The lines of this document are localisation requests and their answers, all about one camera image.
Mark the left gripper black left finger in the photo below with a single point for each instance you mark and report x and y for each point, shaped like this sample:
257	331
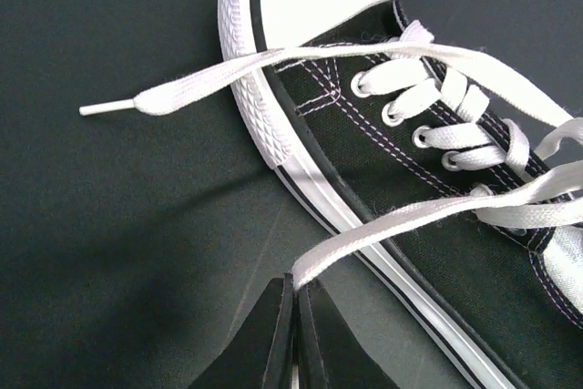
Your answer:
260	353

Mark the black white sneaker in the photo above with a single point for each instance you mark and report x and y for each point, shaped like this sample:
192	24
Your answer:
505	304

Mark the black table mat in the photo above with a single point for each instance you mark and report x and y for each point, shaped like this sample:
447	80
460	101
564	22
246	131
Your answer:
132	248

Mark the white shoelace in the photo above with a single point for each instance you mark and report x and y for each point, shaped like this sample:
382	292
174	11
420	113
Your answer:
420	73

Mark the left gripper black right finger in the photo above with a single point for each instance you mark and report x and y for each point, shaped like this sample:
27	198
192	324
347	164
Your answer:
329	355

